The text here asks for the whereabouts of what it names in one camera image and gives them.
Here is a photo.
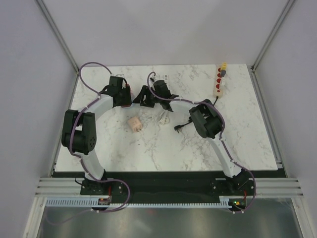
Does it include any right aluminium frame post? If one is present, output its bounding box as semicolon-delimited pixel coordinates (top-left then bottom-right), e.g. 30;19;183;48
250;0;297;73

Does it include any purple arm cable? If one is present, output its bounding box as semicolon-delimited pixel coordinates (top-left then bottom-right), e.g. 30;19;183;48
147;71;257;215
46;61;132;224

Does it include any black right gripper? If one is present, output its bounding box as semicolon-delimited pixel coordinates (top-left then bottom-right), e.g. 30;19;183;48
133;86;162;109

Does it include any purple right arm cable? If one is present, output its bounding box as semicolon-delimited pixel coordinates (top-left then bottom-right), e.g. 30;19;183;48
147;71;257;215

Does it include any red socket cube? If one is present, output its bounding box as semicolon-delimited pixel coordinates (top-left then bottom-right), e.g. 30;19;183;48
131;93;136;101

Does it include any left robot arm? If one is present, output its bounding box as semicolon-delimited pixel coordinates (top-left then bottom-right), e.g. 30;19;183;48
61;76;132;195

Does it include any white slotted cable duct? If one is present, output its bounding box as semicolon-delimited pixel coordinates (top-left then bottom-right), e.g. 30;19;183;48
46;195;235;208

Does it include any yellow plug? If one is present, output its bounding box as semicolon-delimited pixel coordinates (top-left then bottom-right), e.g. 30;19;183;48
220;62;227;70

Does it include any beige red power strip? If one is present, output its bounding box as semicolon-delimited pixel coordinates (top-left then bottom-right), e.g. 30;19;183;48
213;65;225;98

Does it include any aluminium frame post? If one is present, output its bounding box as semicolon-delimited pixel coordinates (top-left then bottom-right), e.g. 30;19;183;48
250;0;297;73
34;0;81;74

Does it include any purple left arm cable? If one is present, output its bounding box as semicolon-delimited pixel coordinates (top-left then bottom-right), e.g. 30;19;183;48
46;61;132;224

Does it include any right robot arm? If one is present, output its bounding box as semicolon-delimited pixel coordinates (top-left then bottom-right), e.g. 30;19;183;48
133;80;246;195

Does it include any pink adapter plug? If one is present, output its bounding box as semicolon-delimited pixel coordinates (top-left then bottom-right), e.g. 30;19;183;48
127;117;143;133

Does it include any white coiled strip cable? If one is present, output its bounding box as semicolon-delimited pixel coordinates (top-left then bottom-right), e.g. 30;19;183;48
156;109;172;125

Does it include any aluminium front rail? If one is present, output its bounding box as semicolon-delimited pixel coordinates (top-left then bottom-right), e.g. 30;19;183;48
36;178;303;199

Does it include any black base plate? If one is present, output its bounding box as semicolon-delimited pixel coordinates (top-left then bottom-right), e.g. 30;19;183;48
51;170;288;199

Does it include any black plug with cable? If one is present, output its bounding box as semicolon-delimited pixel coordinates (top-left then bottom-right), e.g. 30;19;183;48
174;117;193;133

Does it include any left aluminium frame post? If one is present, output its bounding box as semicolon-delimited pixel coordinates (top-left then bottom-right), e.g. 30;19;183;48
34;0;81;74

